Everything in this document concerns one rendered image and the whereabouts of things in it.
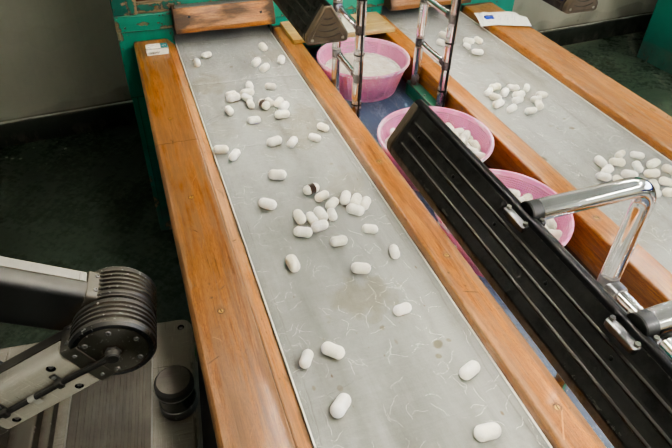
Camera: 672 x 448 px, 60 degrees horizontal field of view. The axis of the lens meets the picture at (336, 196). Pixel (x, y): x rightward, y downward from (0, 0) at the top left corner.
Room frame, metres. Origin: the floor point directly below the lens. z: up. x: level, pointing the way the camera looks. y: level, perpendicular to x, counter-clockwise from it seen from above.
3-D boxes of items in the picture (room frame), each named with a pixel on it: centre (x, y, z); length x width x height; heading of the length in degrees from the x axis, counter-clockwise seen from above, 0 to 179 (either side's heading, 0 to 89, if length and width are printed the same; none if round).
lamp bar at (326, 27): (1.28, 0.14, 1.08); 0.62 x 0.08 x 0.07; 21
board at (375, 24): (1.74, 0.01, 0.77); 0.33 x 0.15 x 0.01; 111
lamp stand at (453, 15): (1.45, -0.31, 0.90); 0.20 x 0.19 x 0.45; 21
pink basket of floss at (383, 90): (1.54, -0.06, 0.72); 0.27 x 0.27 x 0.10
